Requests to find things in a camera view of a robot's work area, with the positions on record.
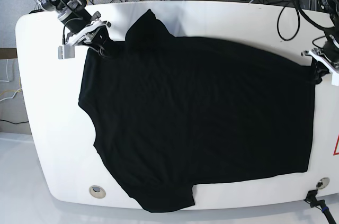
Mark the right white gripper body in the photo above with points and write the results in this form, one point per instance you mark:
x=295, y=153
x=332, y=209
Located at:
x=87, y=33

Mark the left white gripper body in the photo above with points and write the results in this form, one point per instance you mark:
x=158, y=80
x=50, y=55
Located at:
x=320, y=56

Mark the black T-shirt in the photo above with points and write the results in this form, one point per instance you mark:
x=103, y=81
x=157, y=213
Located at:
x=173, y=112

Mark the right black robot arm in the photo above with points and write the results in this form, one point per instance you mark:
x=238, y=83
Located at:
x=80, y=28

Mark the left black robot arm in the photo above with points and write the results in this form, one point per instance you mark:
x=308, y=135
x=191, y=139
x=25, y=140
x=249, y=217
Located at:
x=326, y=46

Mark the red warning triangle sticker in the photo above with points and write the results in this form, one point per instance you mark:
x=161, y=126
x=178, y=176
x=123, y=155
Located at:
x=336, y=149

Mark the right table grommet hole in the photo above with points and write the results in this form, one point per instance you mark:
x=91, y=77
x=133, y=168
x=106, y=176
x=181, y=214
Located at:
x=322, y=183

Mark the table grommet hole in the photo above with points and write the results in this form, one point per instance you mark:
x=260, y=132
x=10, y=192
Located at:
x=322, y=183
x=97, y=192

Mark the left table grommet hole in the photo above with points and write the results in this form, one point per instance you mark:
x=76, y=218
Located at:
x=97, y=192

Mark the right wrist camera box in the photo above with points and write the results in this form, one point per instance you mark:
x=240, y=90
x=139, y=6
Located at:
x=66, y=51

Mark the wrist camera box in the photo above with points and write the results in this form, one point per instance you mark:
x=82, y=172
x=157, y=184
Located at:
x=66, y=51
x=335, y=79

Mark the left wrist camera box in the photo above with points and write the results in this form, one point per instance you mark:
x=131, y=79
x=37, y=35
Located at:
x=335, y=79

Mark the black clamp with cable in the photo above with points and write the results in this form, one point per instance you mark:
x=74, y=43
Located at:
x=319, y=204

